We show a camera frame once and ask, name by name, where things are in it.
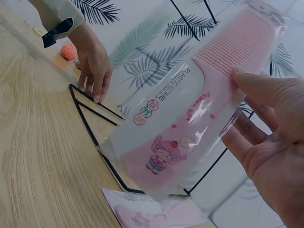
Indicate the person's left fingers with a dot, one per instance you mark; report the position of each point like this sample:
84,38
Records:
99,88

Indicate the person's left hand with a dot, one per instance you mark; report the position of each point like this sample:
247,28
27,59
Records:
95,59

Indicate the packaged pink plastic comb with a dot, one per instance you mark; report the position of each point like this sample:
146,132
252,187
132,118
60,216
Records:
166,133
142,209

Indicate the orange ribbed ball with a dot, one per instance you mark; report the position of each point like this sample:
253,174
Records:
69,52

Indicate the black wrist band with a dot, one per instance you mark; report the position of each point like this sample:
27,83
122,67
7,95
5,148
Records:
59,29

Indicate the person's left forearm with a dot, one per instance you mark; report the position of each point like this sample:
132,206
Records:
54,9

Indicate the person's right hand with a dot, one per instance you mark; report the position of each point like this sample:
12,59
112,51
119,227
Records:
280,152

